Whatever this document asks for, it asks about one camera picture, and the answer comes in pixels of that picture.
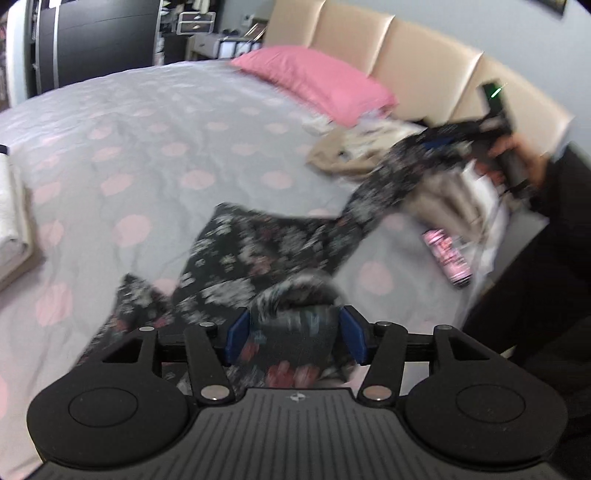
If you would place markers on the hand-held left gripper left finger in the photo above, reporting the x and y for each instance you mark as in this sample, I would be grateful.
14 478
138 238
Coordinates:
238 336

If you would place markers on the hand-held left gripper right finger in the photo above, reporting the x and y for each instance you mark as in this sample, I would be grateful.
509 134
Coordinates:
353 334

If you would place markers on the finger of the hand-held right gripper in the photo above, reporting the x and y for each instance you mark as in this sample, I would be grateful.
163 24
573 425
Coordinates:
441 142

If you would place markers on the dark floral pants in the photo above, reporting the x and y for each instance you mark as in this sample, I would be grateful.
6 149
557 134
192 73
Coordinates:
258 249

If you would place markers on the person's right forearm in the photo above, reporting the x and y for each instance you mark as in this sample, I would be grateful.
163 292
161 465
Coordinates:
565 180

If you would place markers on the person's right hand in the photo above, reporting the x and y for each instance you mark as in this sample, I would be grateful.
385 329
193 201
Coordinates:
533 164

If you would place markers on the crumpled white garment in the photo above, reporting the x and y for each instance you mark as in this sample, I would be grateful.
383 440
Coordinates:
480 189

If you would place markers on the beige padded headboard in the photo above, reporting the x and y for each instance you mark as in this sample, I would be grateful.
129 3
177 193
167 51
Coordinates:
415 50

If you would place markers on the crumpled beige ribbed garment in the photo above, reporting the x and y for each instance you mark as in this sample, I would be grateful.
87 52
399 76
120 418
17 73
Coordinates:
332 152

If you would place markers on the pink printed can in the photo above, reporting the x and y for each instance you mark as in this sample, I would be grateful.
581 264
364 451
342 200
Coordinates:
445 256

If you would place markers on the pink pillow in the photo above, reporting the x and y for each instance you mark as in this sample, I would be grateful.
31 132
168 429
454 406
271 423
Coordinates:
314 78

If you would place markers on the person's dark clothed body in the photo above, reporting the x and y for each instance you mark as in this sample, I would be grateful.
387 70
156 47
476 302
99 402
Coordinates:
535 295

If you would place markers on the grey pink-dotted bedspread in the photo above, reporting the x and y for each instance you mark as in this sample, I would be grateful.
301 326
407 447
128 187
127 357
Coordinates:
138 152

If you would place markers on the folded beige garment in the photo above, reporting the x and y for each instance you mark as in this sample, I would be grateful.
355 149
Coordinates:
21 265

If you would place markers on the white bedside cabinet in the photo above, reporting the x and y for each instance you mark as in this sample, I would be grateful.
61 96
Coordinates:
221 46

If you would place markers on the folded white garment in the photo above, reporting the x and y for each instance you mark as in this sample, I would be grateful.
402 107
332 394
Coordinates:
9 198

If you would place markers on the black wardrobe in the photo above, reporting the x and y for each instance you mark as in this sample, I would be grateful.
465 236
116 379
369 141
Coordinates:
92 37

